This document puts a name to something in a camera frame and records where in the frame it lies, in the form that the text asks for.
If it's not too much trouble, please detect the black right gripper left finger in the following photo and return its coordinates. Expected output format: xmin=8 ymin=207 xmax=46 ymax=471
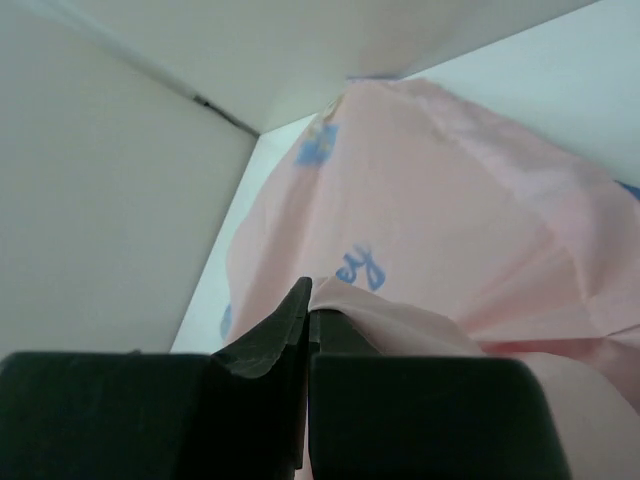
xmin=1 ymin=278 xmax=312 ymax=479

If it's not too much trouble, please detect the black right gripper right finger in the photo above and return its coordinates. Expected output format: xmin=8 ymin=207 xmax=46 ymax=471
xmin=308 ymin=310 xmax=570 ymax=479

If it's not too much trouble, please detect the pink printed pillowcase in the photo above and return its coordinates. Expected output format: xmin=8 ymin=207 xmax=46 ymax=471
xmin=226 ymin=79 xmax=639 ymax=479

